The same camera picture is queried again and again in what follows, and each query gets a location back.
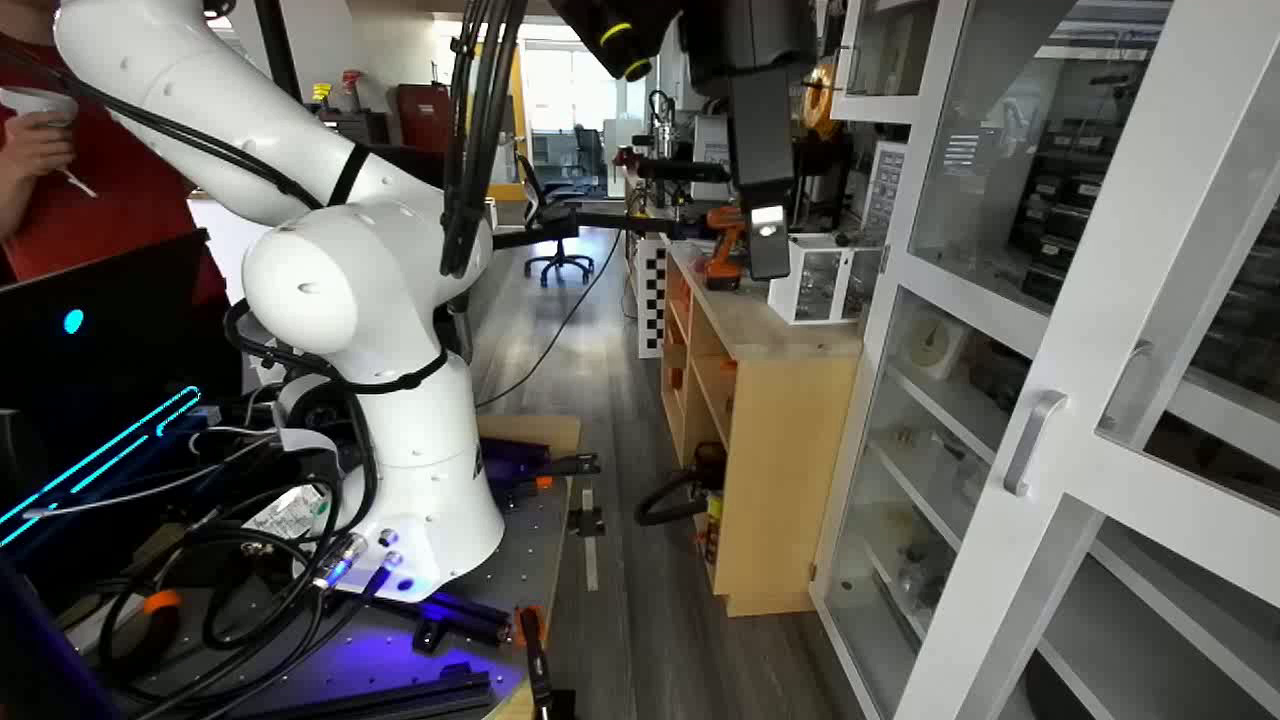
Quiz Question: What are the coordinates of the small grey device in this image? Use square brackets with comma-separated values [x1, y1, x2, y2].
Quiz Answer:
[748, 199, 790, 285]

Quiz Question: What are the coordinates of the checkerboard calibration board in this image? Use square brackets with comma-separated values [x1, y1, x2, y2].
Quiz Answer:
[631, 234, 671, 363]

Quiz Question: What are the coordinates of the white framed box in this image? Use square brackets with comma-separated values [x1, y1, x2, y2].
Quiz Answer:
[769, 233, 861, 326]

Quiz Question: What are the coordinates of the black vertical camera pole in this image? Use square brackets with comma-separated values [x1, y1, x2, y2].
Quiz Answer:
[441, 0, 532, 278]

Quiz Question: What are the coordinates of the white glass cabinet door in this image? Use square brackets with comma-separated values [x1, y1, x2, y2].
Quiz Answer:
[893, 0, 1280, 720]

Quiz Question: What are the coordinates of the light wooden shelf unit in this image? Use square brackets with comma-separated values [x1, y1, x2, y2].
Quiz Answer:
[655, 234, 866, 621]

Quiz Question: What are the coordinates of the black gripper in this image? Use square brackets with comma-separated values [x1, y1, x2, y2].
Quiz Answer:
[723, 62, 802, 191]

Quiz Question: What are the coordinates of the red handled clamp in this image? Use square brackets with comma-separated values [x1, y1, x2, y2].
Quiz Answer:
[509, 602, 559, 720]

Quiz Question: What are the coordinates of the black floor cable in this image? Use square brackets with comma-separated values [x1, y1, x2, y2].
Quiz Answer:
[474, 223, 631, 415]

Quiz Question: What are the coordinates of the white shelf cabinet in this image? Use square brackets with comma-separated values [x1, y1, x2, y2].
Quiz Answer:
[802, 0, 1280, 720]

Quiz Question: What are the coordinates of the silver door handle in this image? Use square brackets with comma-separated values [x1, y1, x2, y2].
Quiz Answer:
[997, 382, 1070, 499]

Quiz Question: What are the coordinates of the white roll in cabinet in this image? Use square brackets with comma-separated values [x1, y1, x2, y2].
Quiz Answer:
[914, 319, 971, 388]

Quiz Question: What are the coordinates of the black office chair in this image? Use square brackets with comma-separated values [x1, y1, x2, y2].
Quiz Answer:
[517, 157, 599, 292]

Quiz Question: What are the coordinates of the black drawer organizer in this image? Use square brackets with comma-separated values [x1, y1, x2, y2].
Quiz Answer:
[1006, 115, 1166, 298]

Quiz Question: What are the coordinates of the white cup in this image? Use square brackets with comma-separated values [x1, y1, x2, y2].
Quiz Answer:
[0, 83, 79, 132]

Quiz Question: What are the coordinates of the black and yellow floor tool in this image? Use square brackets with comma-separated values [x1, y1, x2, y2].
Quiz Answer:
[631, 441, 733, 532]

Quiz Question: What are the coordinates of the black clamp with orange grip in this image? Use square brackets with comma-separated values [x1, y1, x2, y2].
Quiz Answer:
[474, 441, 604, 508]

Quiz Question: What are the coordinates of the black cable bundle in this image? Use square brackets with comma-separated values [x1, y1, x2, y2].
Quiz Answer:
[77, 294, 389, 701]

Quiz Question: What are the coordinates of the person in red shirt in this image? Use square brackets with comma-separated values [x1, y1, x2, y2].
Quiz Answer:
[0, 32, 228, 310]

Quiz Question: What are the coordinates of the black horizontal mount bar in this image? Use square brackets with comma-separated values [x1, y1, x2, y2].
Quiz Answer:
[493, 191, 733, 253]

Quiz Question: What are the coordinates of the person's hand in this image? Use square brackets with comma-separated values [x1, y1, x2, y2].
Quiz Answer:
[0, 115, 79, 189]

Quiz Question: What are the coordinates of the red box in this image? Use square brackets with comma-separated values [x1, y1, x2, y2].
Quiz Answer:
[389, 81, 458, 158]

